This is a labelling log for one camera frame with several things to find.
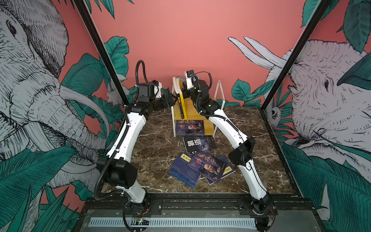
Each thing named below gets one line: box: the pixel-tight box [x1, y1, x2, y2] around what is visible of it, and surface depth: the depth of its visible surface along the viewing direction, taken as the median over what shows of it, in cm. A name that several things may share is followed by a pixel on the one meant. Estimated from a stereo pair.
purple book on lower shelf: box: [175, 119, 205, 135], surface depth 104 cm
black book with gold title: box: [176, 93, 182, 108], surface depth 76 cm
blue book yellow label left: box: [168, 152, 202, 189], surface depth 86 cm
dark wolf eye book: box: [182, 134, 217, 154], surface depth 100 cm
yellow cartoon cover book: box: [179, 76, 188, 120], surface depth 78 cm
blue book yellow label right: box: [205, 155, 236, 186], surface depth 87 cm
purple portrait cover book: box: [186, 151, 228, 185], surface depth 87 cm
